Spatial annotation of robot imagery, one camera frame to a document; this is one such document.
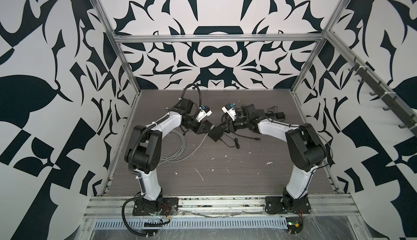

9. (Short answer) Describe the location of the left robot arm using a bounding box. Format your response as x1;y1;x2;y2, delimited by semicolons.
122;83;213;237

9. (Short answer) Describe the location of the front aluminium rail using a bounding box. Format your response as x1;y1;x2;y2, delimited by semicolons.
83;194;360;219

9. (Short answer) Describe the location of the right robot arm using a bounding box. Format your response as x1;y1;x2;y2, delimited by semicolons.
222;103;329;214

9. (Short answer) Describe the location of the wall hook rack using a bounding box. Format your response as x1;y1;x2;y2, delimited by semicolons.
349;57;417;137

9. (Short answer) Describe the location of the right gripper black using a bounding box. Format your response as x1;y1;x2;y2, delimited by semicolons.
217;117;250;134

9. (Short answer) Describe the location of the black wall power adapter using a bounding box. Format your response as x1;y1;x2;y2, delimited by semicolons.
266;105;286;122

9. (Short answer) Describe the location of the grey ethernet cable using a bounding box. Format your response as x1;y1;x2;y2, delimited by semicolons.
159;127;209;166

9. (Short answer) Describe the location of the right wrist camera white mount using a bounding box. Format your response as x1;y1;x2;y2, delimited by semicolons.
222;103;237;121

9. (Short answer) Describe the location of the white slotted cable duct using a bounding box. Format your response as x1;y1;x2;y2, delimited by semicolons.
92;217;289;230

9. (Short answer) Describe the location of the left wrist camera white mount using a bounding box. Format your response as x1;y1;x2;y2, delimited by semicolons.
195;105;212;122

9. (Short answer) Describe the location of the aluminium frame crossbar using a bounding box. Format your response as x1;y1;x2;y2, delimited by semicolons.
114;33;324;44

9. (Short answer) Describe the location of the small black adapter with cable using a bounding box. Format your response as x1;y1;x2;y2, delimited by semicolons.
219;134;240;149

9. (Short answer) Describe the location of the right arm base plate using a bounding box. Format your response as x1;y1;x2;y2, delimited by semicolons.
265;196;311;215

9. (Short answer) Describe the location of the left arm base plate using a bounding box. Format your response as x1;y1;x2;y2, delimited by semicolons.
132;197;179;216

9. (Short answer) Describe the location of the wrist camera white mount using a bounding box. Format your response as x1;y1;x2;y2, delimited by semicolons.
222;103;237;121
195;105;212;122

